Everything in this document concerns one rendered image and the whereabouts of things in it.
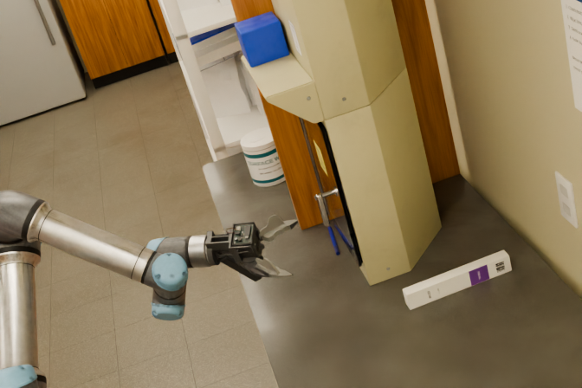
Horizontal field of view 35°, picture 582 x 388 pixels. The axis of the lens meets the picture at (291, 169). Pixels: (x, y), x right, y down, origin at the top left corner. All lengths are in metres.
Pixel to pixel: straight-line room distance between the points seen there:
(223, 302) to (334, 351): 2.03
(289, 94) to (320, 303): 0.56
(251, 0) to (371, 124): 0.47
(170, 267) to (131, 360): 2.08
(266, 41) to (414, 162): 0.48
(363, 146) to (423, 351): 0.48
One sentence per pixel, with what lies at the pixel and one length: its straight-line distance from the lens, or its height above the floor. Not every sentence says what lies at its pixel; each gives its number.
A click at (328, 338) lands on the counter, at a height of 0.94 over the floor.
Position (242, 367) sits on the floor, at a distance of 3.74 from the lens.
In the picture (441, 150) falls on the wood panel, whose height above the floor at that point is 1.03.
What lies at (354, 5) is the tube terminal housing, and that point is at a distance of 2.04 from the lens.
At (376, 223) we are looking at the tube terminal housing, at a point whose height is 1.11.
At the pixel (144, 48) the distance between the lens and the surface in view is 7.18.
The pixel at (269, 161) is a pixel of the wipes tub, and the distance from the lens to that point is 2.84.
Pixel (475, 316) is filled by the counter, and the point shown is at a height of 0.94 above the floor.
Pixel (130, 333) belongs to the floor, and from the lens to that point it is 4.19.
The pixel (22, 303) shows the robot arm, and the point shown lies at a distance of 2.12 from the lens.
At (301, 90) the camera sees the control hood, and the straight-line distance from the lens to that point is 2.03.
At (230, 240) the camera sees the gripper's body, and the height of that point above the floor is 1.24.
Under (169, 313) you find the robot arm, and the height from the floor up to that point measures 1.14.
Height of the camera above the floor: 2.26
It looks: 27 degrees down
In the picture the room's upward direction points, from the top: 17 degrees counter-clockwise
